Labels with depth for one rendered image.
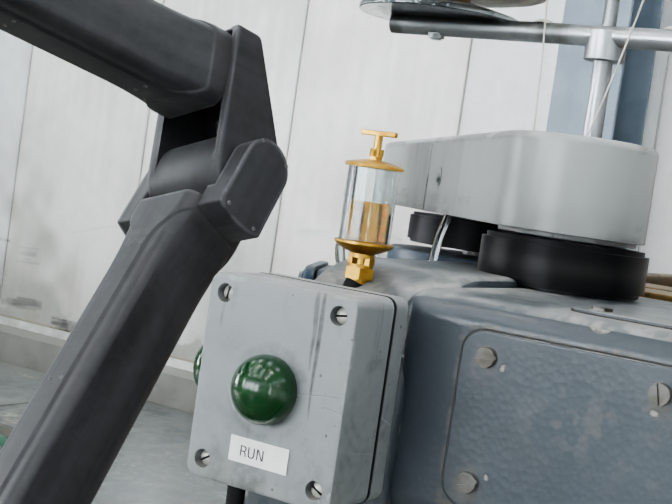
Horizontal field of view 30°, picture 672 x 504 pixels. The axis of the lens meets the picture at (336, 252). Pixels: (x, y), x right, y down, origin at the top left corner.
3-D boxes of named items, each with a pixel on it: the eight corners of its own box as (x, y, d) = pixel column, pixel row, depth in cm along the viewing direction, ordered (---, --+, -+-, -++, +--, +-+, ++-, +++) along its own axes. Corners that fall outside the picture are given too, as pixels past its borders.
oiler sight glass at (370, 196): (328, 236, 60) (338, 163, 60) (354, 238, 62) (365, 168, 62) (373, 243, 59) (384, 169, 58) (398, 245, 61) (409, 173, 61)
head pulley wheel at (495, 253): (448, 272, 66) (455, 225, 66) (515, 274, 74) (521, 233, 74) (610, 301, 62) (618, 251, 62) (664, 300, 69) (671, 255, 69)
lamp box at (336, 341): (184, 472, 55) (212, 270, 55) (243, 460, 59) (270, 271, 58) (328, 516, 51) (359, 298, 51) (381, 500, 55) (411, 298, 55)
